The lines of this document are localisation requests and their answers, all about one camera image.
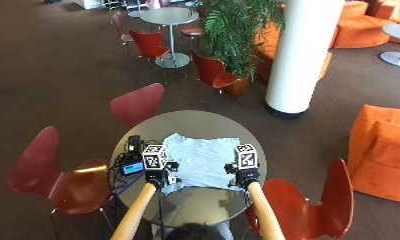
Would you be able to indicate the person's right hand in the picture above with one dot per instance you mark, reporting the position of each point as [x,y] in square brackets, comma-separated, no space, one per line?
[246,176]

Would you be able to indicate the person's left hand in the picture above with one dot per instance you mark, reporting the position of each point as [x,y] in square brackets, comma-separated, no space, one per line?
[157,176]

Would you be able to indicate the white marker cube right glove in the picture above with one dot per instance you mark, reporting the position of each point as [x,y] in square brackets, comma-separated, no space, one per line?
[246,156]

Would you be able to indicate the white marker cube glove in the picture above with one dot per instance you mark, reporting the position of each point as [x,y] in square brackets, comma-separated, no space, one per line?
[246,156]
[155,157]

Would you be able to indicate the white marker cube left glove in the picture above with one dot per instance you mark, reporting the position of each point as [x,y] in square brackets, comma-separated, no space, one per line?
[155,157]

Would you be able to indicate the light blue cloth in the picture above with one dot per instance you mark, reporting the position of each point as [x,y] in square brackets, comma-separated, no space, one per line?
[200,160]

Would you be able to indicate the black device with blue screen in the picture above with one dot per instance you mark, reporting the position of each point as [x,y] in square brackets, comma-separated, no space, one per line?
[131,166]

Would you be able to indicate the brown plant pot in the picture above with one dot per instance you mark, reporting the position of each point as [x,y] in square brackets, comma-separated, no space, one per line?
[237,86]

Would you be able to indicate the dark red glossy chair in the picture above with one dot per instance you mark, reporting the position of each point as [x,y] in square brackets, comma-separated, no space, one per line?
[61,183]

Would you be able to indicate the orange armchair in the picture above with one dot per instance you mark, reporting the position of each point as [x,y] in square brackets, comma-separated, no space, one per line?
[381,153]

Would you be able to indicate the orange bench sofa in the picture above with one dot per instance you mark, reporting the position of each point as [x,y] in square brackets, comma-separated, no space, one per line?
[266,50]

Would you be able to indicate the white round pillar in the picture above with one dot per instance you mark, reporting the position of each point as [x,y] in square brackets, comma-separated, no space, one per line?
[304,53]

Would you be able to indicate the green potted palm plant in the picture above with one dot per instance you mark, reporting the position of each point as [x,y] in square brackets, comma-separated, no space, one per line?
[234,30]

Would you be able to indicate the red stool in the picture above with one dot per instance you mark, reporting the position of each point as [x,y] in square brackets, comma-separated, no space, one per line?
[192,31]

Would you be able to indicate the orange round pouf sofa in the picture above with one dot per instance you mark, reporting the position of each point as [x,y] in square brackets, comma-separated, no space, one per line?
[360,30]

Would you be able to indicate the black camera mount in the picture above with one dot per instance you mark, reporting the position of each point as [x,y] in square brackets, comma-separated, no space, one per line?
[135,143]

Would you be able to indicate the round grey pedestal table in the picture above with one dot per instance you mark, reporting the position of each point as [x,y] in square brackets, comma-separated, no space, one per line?
[169,16]

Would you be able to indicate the small grey pedestal table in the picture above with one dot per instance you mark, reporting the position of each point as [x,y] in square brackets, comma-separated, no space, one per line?
[136,12]

